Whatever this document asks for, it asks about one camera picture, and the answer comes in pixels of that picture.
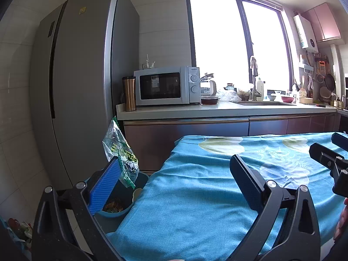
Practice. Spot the steel kitchen faucet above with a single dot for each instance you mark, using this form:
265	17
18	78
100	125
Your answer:
254	76

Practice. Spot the long clear green plastic wrapper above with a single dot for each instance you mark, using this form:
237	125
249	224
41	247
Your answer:
117	141

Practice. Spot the kitchen counter with cabinets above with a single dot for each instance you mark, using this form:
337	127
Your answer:
190	130

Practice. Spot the hanging black frying pan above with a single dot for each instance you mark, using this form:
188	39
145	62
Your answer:
329	81

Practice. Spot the steel sink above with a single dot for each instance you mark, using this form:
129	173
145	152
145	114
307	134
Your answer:
263	103

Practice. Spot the person's right hand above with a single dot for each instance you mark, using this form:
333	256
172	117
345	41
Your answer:
342	223

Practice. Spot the red bowl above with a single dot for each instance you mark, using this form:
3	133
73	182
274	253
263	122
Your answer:
287	99

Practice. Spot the electric kettle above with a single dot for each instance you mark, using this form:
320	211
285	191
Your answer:
209	85

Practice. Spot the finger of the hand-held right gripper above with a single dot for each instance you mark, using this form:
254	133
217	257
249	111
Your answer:
341	141
323	155

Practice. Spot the grey refrigerator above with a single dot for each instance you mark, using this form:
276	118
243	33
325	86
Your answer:
81	73

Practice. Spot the large window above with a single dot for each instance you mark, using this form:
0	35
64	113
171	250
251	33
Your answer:
217	38

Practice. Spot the crumpled clear plastic bag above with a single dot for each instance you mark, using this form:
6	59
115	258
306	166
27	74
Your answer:
229	96

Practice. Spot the blue floral tablecloth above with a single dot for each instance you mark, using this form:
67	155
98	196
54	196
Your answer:
204	209

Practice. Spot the black built-in oven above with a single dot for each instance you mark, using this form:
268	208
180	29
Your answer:
343	119

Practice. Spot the brown steel tumbler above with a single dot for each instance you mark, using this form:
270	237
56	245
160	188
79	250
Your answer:
129	95

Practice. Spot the colourful snack bags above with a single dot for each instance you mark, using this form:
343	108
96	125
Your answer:
19	231

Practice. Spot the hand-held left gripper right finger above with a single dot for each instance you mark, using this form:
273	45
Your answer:
244	182

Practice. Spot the dark red lidded container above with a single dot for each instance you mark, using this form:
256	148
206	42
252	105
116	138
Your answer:
209	100

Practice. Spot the small white bowl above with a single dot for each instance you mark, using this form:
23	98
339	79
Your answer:
272	97

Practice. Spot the white microwave oven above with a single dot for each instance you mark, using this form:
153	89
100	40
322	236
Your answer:
160	87

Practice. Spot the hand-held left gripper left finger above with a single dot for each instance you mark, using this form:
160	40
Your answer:
106	187

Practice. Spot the pink wall cabinet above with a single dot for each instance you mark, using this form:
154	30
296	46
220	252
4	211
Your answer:
323	21

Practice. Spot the cream round container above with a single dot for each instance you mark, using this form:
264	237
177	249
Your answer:
305	100

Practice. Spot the white water heater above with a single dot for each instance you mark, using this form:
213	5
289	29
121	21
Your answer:
306	32

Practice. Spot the white soap bottle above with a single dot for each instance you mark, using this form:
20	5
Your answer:
260	89

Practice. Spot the blue trash bin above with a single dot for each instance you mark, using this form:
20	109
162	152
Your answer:
142	179

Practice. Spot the white figurines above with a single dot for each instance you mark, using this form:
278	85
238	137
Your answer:
148	64

